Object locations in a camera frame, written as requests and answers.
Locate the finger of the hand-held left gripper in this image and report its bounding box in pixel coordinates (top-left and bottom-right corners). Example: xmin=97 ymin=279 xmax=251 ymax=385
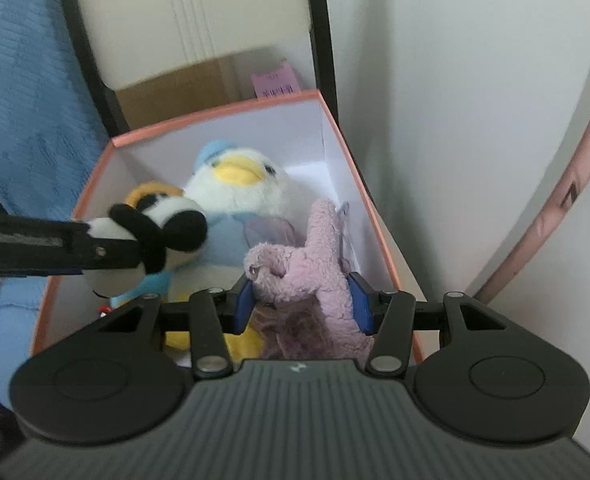
xmin=0 ymin=209 xmax=95 ymax=250
xmin=0 ymin=237 xmax=144 ymax=278

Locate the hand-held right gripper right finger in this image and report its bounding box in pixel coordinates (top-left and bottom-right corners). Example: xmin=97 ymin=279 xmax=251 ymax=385
xmin=347 ymin=271 xmax=508 ymax=377

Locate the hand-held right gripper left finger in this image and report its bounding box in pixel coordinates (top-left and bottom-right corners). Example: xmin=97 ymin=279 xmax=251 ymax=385
xmin=96 ymin=275 xmax=254 ymax=381

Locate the brown bear plush teal shirt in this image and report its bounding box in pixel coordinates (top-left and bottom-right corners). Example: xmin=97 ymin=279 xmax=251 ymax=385
xmin=124 ymin=182 xmax=185 ymax=211

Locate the white penguin plush blue cap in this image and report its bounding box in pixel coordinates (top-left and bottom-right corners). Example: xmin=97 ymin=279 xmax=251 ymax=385
xmin=110 ymin=140 xmax=312 ymax=359

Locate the pink cardboard box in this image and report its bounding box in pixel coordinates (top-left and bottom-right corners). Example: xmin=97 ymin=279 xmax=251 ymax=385
xmin=29 ymin=89 xmax=427 ymax=367

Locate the blue textured blanket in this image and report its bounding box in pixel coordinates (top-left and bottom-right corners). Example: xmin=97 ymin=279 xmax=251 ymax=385
xmin=0 ymin=0 xmax=112 ymax=411

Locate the brown cardboard box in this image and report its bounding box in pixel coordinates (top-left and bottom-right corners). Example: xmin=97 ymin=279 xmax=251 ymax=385
xmin=115 ymin=55 xmax=257 ymax=127

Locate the purple carton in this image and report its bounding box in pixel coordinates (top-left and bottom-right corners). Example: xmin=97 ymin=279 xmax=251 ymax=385
xmin=249 ymin=60 xmax=307 ymax=102

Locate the white panel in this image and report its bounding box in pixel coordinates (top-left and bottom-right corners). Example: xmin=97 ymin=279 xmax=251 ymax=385
xmin=70 ymin=0 xmax=314 ymax=92

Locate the white chair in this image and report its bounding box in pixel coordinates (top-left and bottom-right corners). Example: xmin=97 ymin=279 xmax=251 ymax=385
xmin=52 ymin=0 xmax=339 ymax=139

